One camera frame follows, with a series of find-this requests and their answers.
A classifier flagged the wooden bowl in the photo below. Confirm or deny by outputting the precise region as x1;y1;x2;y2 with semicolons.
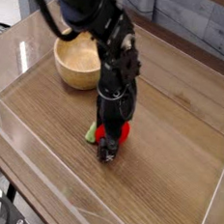
53;32;101;91

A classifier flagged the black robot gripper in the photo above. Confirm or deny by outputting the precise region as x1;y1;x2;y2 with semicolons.
89;73;141;166

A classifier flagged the red plush fruit green leaf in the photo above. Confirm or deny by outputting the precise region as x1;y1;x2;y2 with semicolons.
84;122;131;144

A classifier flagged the black bracket with bolt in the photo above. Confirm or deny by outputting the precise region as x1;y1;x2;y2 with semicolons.
0;204;29;224

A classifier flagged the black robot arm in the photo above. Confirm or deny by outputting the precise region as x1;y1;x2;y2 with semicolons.
36;0;142;163

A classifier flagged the clear acrylic tray enclosure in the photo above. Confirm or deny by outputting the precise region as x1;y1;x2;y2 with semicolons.
0;13;224;224

